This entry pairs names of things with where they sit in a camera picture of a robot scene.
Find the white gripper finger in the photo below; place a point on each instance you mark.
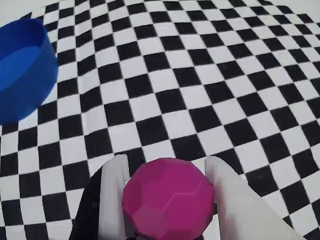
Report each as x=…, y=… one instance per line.
x=240, y=207

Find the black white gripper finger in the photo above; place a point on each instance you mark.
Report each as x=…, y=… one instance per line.
x=111, y=200

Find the pink faceted ball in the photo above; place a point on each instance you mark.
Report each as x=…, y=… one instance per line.
x=170, y=197

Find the blue round box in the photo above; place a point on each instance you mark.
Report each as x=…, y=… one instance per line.
x=25, y=75

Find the black white checkered mat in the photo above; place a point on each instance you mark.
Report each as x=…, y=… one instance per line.
x=200, y=87

